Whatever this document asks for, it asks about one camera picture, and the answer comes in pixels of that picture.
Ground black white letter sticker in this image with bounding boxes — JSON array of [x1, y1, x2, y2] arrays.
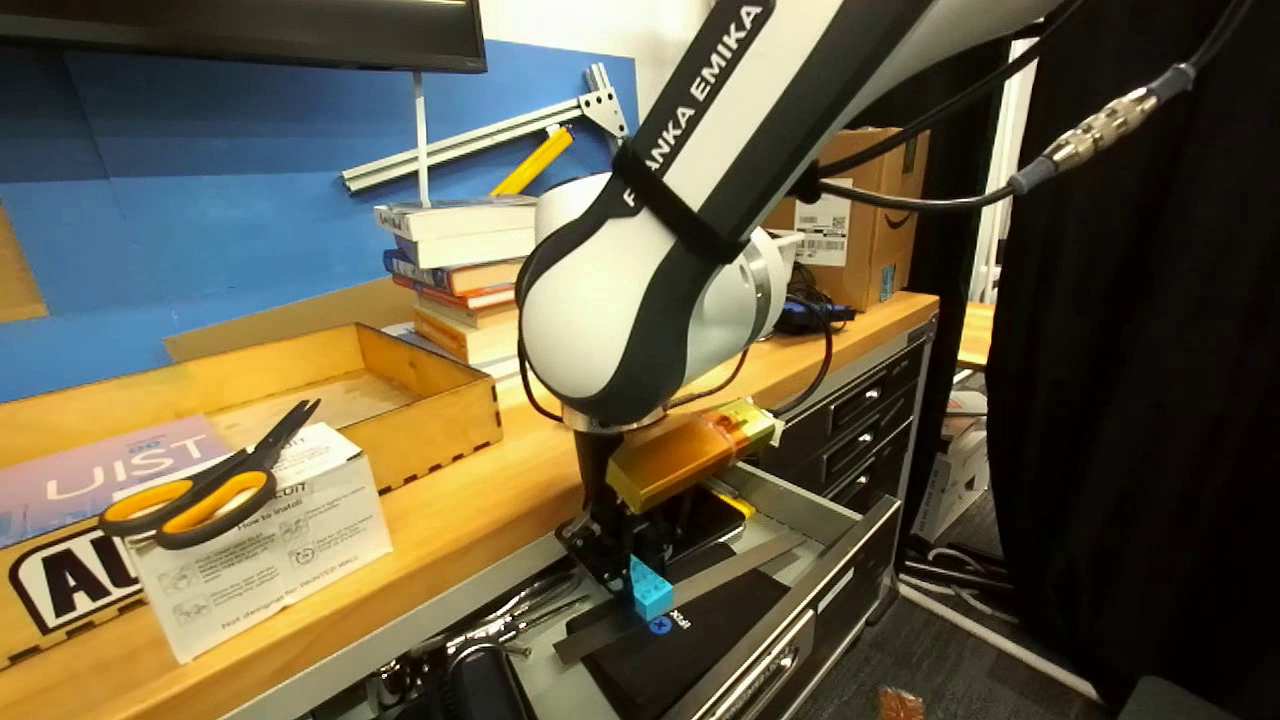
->
[[3, 520, 150, 639]]

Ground yellow block object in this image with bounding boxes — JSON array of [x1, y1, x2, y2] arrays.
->
[[602, 396, 789, 520]]

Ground yellow handled scissors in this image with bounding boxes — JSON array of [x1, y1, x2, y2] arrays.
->
[[94, 396, 325, 552]]

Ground thick white book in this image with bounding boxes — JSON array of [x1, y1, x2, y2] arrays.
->
[[371, 195, 544, 277]]

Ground black curtain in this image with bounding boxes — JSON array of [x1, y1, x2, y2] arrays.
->
[[916, 0, 1280, 720]]

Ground brown cardboard box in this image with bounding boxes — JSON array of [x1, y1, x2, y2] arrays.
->
[[764, 124, 934, 311]]

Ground black cable with metal connector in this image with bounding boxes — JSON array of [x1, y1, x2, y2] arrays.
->
[[796, 0, 1261, 215]]

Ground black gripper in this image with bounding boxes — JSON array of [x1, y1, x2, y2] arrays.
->
[[555, 430, 670, 610]]

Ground white box on floor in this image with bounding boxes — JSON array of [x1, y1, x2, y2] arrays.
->
[[913, 430, 1001, 546]]

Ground loose steel wrenches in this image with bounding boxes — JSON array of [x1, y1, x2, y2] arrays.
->
[[450, 581, 606, 648]]

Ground tan book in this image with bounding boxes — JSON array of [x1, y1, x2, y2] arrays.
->
[[408, 294, 529, 378]]

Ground white vertical pole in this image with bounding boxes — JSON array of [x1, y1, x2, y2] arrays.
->
[[408, 67, 434, 214]]

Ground black foam pad blue logo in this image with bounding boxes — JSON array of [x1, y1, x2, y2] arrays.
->
[[576, 568, 800, 720]]

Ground yellow ruler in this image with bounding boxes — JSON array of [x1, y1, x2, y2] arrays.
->
[[489, 124, 580, 206]]

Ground grey metal cabinet drawer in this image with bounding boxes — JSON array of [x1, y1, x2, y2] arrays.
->
[[332, 458, 908, 720]]

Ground red orange book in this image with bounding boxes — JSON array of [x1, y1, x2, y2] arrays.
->
[[396, 259, 529, 317]]

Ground purple UIST sign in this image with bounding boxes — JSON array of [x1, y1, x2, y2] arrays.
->
[[0, 412, 241, 552]]

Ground small cyan Lego brick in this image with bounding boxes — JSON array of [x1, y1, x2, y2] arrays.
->
[[622, 552, 694, 639]]

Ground aluminium extrusion rail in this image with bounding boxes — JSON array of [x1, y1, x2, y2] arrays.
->
[[337, 59, 631, 202]]

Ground black box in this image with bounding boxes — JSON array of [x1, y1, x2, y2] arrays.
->
[[637, 486, 755, 566]]

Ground blue book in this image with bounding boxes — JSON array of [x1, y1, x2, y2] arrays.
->
[[381, 249, 465, 298]]

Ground black monitor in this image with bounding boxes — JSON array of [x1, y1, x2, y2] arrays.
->
[[0, 0, 491, 75]]

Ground black cylindrical tool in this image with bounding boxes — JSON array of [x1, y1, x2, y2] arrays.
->
[[442, 645, 535, 720]]

